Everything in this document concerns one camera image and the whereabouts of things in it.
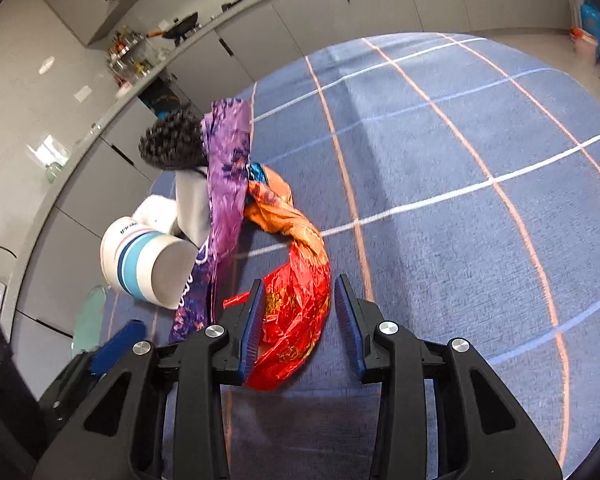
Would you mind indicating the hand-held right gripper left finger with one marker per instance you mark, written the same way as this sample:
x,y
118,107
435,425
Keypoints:
x,y
252,330

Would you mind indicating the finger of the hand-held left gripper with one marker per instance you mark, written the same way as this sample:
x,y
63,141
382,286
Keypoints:
x,y
117,342

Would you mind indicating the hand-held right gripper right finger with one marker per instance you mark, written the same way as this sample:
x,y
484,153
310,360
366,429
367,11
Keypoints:
x,y
347,320

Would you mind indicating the teal enamel bin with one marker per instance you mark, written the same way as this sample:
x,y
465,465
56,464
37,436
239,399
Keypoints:
x,y
87,317

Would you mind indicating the orange red foil wrapper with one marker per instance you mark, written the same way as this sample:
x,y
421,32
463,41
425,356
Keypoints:
x,y
295,310

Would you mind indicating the white blue striped paper cup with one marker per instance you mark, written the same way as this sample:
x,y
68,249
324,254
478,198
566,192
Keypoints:
x,y
135,260

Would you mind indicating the purple plastic wrapper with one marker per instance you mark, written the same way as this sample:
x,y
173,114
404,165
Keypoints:
x,y
225,200

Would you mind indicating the white paper sheet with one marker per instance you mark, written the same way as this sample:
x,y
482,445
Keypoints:
x,y
192,210

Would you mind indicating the black foam net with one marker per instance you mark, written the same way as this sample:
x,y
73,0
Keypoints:
x,y
172,140

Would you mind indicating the round table with blue cloth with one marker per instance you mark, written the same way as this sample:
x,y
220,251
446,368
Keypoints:
x,y
430,160

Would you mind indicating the green ceramic teapot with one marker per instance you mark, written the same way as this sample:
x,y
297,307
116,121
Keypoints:
x,y
55,172

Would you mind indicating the white bowl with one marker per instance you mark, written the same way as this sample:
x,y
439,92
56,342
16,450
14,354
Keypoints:
x,y
124,90

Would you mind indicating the metal spice rack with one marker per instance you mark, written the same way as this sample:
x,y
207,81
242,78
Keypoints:
x,y
130,55

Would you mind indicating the grey base cabinets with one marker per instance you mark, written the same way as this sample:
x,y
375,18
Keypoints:
x,y
290,15

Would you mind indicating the black wok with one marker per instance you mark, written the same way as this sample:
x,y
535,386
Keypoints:
x,y
182,25

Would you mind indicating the gas stove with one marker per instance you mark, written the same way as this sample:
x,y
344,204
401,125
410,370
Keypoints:
x,y
235,1

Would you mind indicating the grey upper cabinets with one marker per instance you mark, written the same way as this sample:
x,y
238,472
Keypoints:
x,y
75,0

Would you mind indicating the pink bucket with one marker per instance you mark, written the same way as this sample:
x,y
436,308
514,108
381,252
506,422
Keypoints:
x,y
584,45

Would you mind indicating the blue gas cylinder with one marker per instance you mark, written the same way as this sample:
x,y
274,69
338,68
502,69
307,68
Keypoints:
x,y
592,25

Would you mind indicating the white wall socket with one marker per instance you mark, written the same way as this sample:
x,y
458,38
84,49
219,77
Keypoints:
x,y
83,93

